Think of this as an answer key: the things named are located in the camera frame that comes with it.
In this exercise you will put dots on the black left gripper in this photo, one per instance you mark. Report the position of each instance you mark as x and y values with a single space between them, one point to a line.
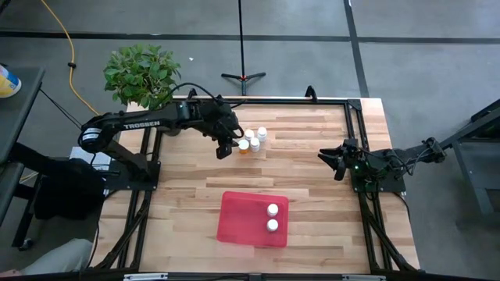
218 119

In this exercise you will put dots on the green leafy potted plant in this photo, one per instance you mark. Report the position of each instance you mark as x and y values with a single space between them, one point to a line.
140 74

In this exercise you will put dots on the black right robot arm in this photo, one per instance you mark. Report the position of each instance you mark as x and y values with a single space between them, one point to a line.
406 158

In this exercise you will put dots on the dark grey side table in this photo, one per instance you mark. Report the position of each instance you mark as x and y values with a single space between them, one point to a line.
476 156

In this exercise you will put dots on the white box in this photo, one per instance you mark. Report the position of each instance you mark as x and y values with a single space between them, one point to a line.
88 158

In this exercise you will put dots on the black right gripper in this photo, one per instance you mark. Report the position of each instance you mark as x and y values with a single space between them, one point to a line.
353 156

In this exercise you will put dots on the black bag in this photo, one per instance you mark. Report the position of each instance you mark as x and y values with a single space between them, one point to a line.
70 191

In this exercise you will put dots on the person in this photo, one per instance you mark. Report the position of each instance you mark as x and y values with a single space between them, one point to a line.
58 257

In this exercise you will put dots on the orange pill bottle white cap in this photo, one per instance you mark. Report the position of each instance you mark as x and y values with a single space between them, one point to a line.
243 145

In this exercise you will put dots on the black table clamp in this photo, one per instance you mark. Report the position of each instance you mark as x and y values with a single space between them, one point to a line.
191 93
311 93

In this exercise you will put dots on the dark grey side cart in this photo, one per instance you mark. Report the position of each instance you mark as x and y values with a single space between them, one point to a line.
15 129

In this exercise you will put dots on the black tripod stand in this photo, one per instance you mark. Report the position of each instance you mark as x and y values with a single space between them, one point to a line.
242 58

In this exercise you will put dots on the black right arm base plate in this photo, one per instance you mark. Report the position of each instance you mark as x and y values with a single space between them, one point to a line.
384 185

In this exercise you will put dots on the red translucent plastic basket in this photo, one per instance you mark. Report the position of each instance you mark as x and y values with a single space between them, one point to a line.
242 218

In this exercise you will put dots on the black aluminium table frame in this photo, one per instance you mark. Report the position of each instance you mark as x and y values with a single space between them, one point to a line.
353 129

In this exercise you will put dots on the yellow blue white container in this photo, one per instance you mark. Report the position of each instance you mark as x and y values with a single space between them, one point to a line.
8 82

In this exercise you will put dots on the silver bracket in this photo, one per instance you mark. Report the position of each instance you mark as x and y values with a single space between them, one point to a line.
145 277
363 278

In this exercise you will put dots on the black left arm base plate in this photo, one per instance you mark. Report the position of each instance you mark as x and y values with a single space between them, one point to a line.
133 180

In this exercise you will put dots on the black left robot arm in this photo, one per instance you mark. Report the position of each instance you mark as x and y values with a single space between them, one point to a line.
133 125

